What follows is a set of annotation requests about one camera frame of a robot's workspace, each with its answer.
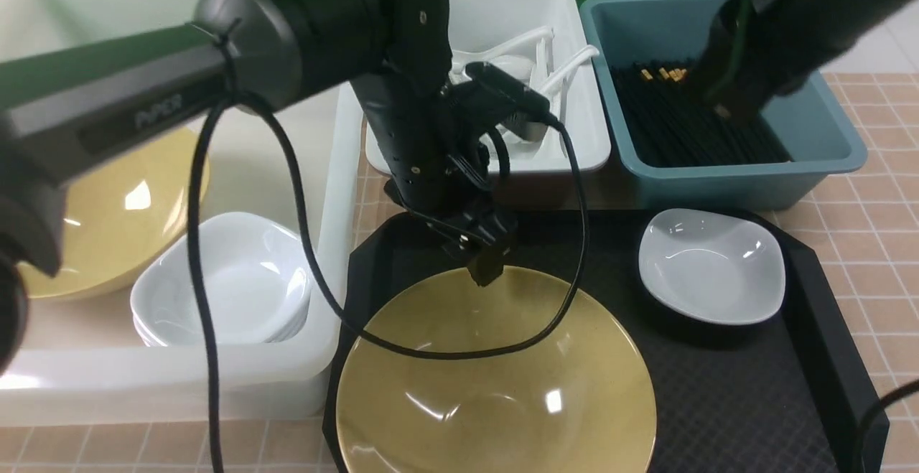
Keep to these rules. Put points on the yellow noodle bowl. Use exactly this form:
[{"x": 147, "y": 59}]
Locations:
[{"x": 581, "y": 400}]

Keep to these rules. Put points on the white rectangular spoon bin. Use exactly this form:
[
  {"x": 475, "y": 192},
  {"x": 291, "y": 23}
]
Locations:
[{"x": 540, "y": 171}]

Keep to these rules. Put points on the white spoon top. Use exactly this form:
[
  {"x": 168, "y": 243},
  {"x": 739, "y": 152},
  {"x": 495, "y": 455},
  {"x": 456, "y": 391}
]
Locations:
[{"x": 460, "y": 59}]

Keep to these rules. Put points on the teal plastic chopstick bin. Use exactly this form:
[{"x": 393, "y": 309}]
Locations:
[{"x": 811, "y": 124}]

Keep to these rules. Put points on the white square side dish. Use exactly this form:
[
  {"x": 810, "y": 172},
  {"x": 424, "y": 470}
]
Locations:
[{"x": 712, "y": 268}]

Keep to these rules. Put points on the yellow bowl in tub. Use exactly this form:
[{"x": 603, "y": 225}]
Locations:
[{"x": 118, "y": 219}]

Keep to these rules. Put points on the large translucent white tub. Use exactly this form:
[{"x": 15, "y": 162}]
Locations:
[{"x": 82, "y": 363}]

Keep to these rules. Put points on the stacked white square dishes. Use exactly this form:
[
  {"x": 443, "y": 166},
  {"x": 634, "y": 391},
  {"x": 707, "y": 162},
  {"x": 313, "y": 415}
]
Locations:
[{"x": 257, "y": 281}]

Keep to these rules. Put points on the black serving tray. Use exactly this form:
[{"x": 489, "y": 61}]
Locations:
[{"x": 784, "y": 396}]

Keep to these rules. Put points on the pile of black chopsticks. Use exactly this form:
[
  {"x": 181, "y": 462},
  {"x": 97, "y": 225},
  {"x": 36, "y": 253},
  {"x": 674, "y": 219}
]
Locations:
[{"x": 669, "y": 129}]

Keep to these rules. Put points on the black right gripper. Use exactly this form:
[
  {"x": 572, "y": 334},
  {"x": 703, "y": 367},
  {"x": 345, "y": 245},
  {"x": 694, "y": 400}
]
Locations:
[{"x": 747, "y": 61}]

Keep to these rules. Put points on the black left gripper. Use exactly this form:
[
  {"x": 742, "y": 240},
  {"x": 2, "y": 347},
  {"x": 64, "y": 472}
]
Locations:
[{"x": 438, "y": 166}]

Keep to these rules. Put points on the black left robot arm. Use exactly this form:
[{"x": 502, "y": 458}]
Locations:
[{"x": 66, "y": 113}]

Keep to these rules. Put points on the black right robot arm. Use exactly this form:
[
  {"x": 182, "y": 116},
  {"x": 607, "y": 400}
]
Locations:
[{"x": 830, "y": 27}]

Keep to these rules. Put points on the checkered beige table mat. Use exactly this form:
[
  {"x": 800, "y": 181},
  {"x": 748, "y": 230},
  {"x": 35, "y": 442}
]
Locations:
[{"x": 862, "y": 226}]

